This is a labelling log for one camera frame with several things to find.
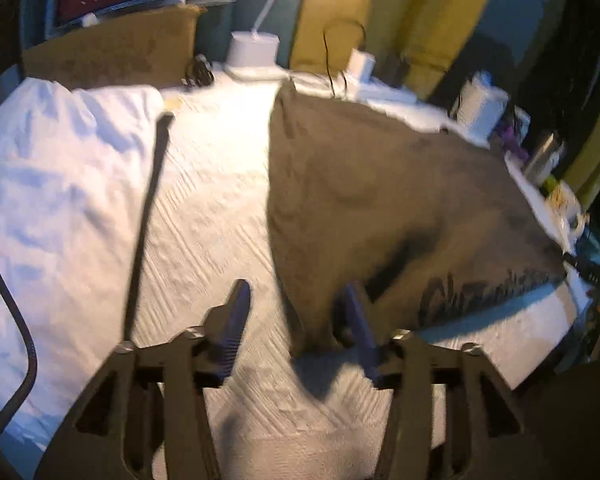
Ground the white desk lamp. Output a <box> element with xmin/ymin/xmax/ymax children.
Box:
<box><xmin>223</xmin><ymin>0</ymin><xmax>382</xmax><ymax>82</ymax></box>

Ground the steel thermos bottle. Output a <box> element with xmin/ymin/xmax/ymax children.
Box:
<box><xmin>522</xmin><ymin>131</ymin><xmax>566</xmax><ymax>188</ymax></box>

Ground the white bear mug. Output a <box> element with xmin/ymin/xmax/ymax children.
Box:
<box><xmin>546</xmin><ymin>181</ymin><xmax>590</xmax><ymax>243</ymax></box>

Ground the black charger cable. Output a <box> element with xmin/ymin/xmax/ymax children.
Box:
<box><xmin>322</xmin><ymin>18</ymin><xmax>368</xmax><ymax>101</ymax></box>

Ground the brown t-shirt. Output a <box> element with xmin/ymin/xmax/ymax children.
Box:
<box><xmin>266</xmin><ymin>82</ymin><xmax>566</xmax><ymax>356</ymax></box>

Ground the black braided cable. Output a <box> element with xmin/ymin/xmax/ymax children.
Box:
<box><xmin>0</xmin><ymin>224</ymin><xmax>39</xmax><ymax>443</ymax></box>

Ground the cardboard box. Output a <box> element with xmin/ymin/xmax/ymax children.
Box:
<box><xmin>22</xmin><ymin>4</ymin><xmax>204</xmax><ymax>90</ymax></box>

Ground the white charger plug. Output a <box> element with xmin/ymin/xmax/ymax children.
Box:
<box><xmin>346</xmin><ymin>49</ymin><xmax>376</xmax><ymax>84</ymax></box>

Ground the black charger plug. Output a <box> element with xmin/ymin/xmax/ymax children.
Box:
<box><xmin>382</xmin><ymin>53</ymin><xmax>411</xmax><ymax>88</ymax></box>

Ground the coiled black cable bundle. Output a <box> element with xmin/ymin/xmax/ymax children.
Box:
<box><xmin>182</xmin><ymin>53</ymin><xmax>217</xmax><ymax>88</ymax></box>

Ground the white plastic basket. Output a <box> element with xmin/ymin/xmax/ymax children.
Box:
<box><xmin>450</xmin><ymin>70</ymin><xmax>509</xmax><ymax>144</ymax></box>

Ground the purple cloth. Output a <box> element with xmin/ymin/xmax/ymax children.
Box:
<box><xmin>494</xmin><ymin>122</ymin><xmax>527</xmax><ymax>159</ymax></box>

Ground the white power strip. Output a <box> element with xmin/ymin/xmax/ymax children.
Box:
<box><xmin>344</xmin><ymin>78</ymin><xmax>418</xmax><ymax>105</ymax></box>

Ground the yellow curtain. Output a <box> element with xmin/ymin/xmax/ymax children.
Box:
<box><xmin>289</xmin><ymin>0</ymin><xmax>508</xmax><ymax>101</ymax></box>

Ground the black strap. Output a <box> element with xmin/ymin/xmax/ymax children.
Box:
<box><xmin>122</xmin><ymin>112</ymin><xmax>176</xmax><ymax>344</ymax></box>

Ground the white folded blanket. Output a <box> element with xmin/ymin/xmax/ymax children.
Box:
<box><xmin>0</xmin><ymin>78</ymin><xmax>164</xmax><ymax>448</ymax></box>

